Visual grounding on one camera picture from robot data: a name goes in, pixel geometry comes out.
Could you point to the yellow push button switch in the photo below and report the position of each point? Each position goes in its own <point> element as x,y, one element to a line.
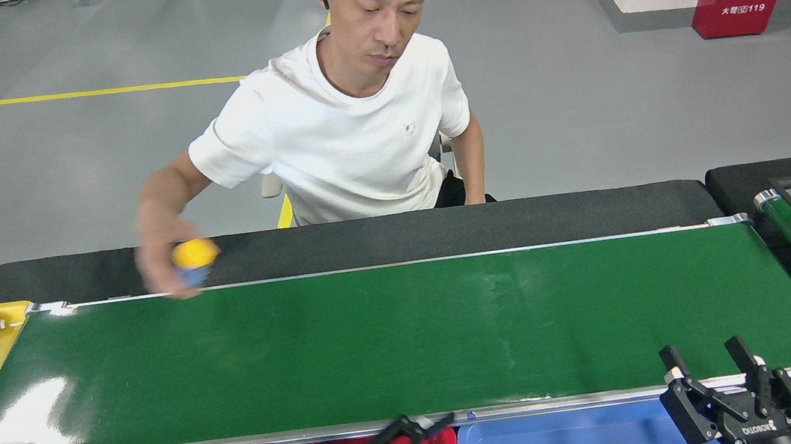
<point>194,253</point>

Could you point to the person's right forearm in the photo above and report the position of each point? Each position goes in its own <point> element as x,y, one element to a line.
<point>155,217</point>

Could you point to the wide green conveyor belt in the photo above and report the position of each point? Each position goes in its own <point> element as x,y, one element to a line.
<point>380,344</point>

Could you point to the person's right hand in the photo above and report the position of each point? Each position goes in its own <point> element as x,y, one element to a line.
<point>156,270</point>

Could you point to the blue plastic bin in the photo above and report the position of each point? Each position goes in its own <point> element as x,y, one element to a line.
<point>589,443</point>

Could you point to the grey office chair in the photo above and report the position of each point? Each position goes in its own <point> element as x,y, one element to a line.
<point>271,184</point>

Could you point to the person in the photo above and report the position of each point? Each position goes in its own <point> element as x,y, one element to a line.
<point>347,137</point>

